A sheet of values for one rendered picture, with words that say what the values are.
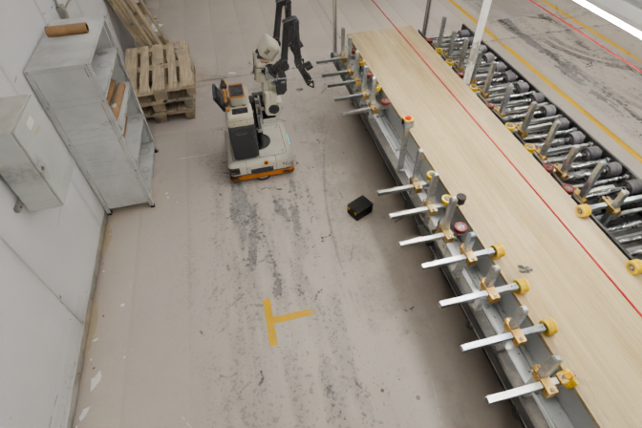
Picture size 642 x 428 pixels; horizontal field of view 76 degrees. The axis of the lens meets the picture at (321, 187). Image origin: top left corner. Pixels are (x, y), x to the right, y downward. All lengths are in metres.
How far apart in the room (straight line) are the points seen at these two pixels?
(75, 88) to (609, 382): 3.80
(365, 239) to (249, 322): 1.25
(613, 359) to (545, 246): 0.71
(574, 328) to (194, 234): 3.03
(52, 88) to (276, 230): 2.10
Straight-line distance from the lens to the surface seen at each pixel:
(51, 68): 3.61
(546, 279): 2.77
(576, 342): 2.62
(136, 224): 4.30
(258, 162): 4.17
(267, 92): 3.97
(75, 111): 3.76
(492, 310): 2.87
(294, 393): 3.16
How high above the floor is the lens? 3.00
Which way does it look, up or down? 45 degrees down
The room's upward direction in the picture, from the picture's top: 2 degrees counter-clockwise
